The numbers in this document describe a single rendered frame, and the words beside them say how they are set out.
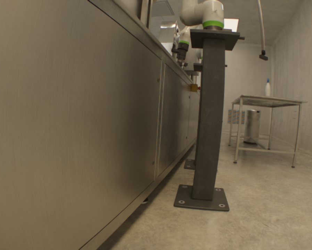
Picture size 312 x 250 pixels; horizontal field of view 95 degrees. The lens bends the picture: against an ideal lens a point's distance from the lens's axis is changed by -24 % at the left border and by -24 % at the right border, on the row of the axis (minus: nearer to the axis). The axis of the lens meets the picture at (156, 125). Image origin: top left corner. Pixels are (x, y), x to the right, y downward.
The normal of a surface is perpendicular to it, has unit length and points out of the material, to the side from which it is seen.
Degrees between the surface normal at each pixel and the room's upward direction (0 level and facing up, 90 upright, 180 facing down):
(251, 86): 90
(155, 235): 0
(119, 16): 90
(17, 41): 90
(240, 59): 90
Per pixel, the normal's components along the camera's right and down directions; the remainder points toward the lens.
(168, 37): -0.28, -0.26
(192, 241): 0.06, -0.99
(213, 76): -0.22, 0.07
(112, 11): 0.95, 0.08
